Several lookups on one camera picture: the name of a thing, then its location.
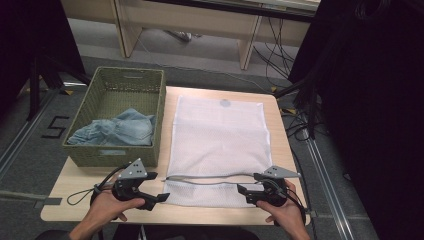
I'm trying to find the person's left hand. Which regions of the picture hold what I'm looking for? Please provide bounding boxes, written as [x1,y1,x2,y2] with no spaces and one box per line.
[87,181,147,231]

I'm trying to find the metal floor rail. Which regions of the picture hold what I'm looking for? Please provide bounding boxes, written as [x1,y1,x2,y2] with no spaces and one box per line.
[0,89,58,181]
[303,135,355,240]

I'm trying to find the person's dark lap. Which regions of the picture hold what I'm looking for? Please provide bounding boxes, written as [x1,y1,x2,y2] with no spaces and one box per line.
[34,223,262,240]

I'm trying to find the black metal stand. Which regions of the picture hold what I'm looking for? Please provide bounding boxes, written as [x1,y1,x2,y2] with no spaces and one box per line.
[273,74,322,141]
[25,53,92,122]

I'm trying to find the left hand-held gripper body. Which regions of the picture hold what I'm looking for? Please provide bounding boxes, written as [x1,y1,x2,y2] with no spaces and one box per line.
[111,158,148,202]

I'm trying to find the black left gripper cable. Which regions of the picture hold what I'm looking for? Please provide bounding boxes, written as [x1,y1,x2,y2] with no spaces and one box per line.
[66,162,132,206]

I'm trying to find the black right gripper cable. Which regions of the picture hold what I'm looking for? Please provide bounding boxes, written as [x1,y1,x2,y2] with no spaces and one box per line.
[282,186,308,228]

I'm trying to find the black floor cables under desk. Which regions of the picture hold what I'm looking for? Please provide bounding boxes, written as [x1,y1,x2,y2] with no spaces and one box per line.
[252,16,301,88]

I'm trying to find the white mesh laundry bag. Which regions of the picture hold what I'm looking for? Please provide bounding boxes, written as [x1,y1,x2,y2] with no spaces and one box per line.
[161,95,274,209]

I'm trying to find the black curtain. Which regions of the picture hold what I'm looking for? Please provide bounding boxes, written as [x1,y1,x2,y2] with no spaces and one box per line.
[287,0,424,240]
[0,0,86,116]

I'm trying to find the black cable bundle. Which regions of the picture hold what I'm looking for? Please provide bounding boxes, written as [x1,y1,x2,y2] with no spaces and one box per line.
[279,106,318,143]

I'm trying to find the green woven basket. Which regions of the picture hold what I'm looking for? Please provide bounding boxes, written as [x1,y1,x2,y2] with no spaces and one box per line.
[62,65,167,168]

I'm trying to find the light blue denim garment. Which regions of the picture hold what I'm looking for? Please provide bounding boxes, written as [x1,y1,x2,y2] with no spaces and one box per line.
[66,107,157,147]

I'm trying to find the grey thing under desk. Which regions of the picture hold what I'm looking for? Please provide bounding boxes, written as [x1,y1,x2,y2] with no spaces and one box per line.
[162,29,203,43]

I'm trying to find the light wooden desk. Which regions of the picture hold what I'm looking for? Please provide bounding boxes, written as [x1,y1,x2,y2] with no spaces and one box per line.
[59,0,322,71]

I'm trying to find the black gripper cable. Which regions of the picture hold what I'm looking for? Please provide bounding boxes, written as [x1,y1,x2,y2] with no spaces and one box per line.
[282,186,308,228]
[66,162,132,206]

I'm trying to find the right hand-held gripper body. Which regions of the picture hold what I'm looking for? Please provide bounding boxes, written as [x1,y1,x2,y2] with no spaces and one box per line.
[260,165,302,207]

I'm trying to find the person's right hand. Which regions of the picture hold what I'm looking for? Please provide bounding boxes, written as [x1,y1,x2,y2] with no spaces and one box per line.
[256,179,307,234]

